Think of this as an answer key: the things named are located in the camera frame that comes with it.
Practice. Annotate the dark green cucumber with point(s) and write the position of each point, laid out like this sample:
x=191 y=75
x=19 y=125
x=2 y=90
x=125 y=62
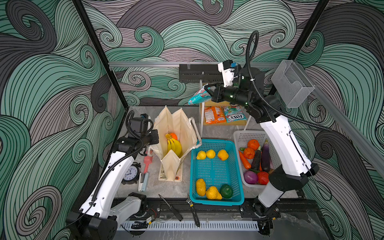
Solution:
x=256 y=164

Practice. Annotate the yellow orange peach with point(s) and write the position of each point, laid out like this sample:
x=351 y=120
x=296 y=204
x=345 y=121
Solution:
x=223 y=155

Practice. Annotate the clear acrylic wall holder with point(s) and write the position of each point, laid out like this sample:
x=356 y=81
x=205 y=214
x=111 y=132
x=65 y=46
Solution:
x=292 y=83

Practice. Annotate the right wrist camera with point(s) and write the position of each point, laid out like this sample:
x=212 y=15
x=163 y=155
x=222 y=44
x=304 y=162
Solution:
x=227 y=69

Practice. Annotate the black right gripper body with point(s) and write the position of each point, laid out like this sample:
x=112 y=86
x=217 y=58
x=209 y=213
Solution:
x=238 y=93

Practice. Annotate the black wall tray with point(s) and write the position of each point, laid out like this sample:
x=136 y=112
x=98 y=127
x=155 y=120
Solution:
x=194 y=73

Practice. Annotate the yellow lemon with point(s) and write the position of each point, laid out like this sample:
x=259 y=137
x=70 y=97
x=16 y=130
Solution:
x=210 y=154
x=201 y=155

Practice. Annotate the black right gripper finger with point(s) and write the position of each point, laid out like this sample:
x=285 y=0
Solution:
x=216 y=98
x=212 y=89

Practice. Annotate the green avocado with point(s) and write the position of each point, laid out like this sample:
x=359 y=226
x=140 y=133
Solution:
x=226 y=191

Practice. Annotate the pink green candy bag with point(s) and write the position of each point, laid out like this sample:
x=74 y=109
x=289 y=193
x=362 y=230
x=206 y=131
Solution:
x=201 y=96

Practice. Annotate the purple onion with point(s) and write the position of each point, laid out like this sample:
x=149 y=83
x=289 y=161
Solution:
x=251 y=177

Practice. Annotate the white plastic basket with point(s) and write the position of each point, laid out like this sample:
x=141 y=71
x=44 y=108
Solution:
x=254 y=138

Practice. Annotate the black alarm clock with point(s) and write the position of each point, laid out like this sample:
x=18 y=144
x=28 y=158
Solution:
x=132 y=175

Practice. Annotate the yellow starfruit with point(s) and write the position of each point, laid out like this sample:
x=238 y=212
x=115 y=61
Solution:
x=201 y=187

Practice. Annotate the cream floral tote bag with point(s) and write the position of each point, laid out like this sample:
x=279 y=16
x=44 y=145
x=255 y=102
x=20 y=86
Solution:
x=178 y=136

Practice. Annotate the orange tangerine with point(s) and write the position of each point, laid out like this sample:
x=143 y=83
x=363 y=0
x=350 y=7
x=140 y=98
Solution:
x=174 y=136

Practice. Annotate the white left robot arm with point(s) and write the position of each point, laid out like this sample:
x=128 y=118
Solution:
x=97 y=218

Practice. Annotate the yellow banana bunch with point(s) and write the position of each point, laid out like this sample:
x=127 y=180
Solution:
x=174 y=145

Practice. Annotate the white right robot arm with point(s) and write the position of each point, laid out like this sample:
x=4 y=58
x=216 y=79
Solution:
x=295 y=168

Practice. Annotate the red orange bell pepper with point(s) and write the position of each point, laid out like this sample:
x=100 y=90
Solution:
x=249 y=153

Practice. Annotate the white wooden shelf rack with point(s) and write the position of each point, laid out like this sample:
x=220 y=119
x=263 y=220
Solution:
x=242 y=124

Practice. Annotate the teal plastic basket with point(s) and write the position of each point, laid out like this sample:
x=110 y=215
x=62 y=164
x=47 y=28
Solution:
x=217 y=173

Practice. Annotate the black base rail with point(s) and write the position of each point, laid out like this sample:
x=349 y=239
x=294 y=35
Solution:
x=159 y=209

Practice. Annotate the white slotted cable duct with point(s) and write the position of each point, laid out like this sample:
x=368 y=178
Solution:
x=247 y=226

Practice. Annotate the red tomato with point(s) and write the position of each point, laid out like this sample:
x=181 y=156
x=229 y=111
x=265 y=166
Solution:
x=263 y=178

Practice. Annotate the orange carrot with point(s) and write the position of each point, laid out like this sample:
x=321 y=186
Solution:
x=244 y=161

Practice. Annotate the orange tomato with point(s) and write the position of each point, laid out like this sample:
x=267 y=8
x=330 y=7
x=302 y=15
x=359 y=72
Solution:
x=253 y=144

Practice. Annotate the large yellow pear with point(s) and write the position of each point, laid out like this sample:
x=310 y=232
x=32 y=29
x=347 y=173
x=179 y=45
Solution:
x=213 y=193

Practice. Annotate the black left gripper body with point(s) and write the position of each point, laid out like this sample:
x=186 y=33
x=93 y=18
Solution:
x=151 y=138

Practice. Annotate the purple eggplant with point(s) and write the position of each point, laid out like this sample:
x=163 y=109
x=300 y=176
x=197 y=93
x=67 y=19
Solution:
x=266 y=158

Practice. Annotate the orange Fox's candy bag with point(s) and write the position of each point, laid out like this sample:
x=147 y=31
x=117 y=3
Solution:
x=214 y=115

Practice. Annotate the pink handled brush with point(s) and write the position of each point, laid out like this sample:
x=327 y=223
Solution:
x=144 y=177

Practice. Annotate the teal Fox's candy bag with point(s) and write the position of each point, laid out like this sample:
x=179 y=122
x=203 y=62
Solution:
x=234 y=114

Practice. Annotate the black adjustable wrench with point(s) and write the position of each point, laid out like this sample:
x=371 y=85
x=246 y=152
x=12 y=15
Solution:
x=194 y=212

